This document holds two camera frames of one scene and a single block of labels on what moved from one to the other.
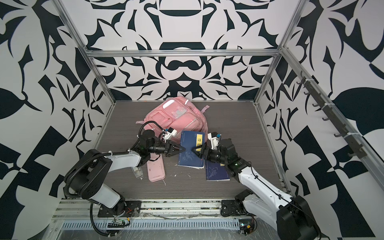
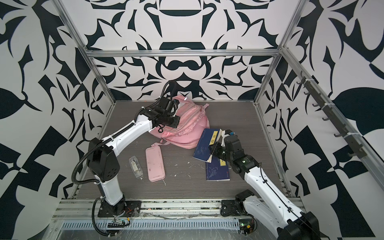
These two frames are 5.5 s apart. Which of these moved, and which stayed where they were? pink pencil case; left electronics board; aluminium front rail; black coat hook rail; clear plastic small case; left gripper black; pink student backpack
Moved: pink student backpack; left gripper black
Stayed: pink pencil case; black coat hook rail; clear plastic small case; left electronics board; aluminium front rail
